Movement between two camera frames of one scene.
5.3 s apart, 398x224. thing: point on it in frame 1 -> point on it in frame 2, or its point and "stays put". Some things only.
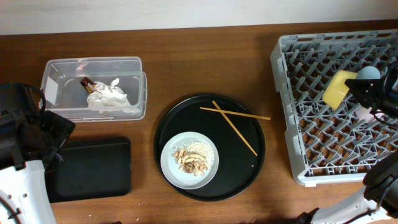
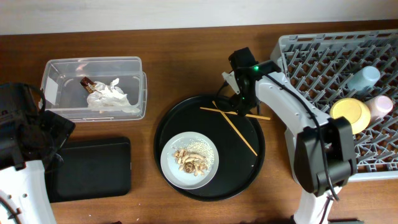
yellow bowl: [337, 89] -> [356, 111]
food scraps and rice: [196, 158] stays put
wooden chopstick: [235, 128] stays put
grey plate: [172, 172] stays put
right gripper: [375, 94] -> [240, 107]
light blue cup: [368, 73] stays put
